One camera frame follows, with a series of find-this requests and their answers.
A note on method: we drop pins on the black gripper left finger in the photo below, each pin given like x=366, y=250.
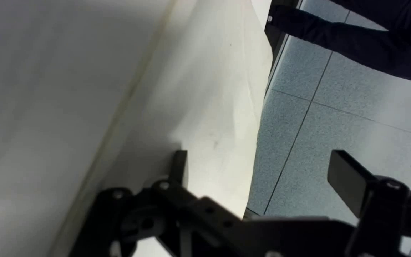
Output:
x=168, y=214

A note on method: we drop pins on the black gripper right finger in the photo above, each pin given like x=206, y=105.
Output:
x=382, y=204

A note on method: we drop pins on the blue book with yellow spine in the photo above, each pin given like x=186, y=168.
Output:
x=49, y=118

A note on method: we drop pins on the black robot mounting cart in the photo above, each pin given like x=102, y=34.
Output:
x=377, y=37

